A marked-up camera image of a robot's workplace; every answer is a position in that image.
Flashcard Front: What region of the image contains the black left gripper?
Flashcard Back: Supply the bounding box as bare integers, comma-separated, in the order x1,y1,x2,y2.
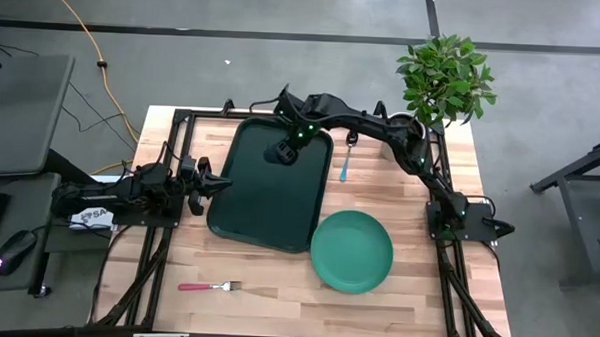
178,155,234,218

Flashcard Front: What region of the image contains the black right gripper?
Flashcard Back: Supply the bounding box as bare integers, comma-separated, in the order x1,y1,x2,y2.
275,118,321,166

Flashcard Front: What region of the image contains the dark cup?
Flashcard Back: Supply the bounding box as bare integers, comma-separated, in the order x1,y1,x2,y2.
262,142,287,167

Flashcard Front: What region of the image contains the dark green plastic tray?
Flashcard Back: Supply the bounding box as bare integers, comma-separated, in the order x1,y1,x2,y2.
205,113,336,256

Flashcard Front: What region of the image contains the spoon with blue handle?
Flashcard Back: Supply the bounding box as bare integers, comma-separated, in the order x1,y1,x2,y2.
339,131,358,184

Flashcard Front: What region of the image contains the fork with pink handle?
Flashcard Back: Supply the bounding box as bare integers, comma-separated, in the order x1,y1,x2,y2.
177,278,244,295

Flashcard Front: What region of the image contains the green round plate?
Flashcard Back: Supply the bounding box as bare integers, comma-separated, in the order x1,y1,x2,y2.
308,208,396,297

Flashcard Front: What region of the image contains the white printed label box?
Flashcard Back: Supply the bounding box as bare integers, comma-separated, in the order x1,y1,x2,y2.
69,204,116,232

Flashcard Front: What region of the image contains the white plant pot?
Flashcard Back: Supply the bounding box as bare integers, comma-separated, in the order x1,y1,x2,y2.
381,110,429,163

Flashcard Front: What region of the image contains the green leafy plant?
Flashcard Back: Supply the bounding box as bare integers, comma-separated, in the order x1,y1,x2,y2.
394,31,500,131

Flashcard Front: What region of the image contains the dark grey computer desk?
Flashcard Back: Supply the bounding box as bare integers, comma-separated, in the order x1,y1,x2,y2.
0,147,116,302

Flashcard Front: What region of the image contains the dark grey flat panel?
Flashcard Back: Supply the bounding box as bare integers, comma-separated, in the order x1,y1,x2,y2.
0,52,77,182

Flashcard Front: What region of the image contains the black computer mouse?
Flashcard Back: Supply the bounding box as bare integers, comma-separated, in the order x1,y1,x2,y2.
0,228,39,278

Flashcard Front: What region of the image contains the black metal stand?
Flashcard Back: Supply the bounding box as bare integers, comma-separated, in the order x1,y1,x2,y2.
525,131,600,290

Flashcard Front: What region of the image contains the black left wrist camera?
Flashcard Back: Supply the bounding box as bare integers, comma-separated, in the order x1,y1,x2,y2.
179,155,197,181

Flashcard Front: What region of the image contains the black aluminium table frame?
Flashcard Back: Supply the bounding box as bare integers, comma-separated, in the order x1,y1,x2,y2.
86,90,521,337

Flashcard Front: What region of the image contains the thin black floor cable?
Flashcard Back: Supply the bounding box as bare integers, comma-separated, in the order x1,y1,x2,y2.
60,79,140,153

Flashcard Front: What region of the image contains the yellow extension cable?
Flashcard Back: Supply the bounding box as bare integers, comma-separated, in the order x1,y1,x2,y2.
36,0,146,178

